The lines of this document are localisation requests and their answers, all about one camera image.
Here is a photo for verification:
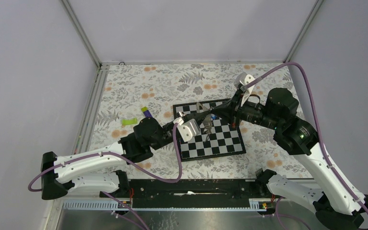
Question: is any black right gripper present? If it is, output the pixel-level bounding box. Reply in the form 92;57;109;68
210;90;282;130

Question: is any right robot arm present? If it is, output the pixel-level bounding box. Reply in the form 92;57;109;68
211;88;368;230

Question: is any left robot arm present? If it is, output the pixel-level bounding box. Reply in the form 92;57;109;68
40;111;211;200

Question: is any black white chessboard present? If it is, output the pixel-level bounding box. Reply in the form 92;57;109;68
178;117;246;161

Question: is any purple green toy brick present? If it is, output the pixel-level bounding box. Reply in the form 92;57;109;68
141;107;153;118

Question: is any floral table cloth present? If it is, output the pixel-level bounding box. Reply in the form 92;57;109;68
88;63;311;179

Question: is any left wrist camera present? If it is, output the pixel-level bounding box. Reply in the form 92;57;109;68
173;117;201;142

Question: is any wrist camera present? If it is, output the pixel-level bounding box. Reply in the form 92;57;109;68
173;117;201;142
234;72;255;106

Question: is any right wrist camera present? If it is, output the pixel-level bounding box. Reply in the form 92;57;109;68
234;72;255;106

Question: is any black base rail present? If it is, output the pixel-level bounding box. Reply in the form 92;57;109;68
100;178;286;210

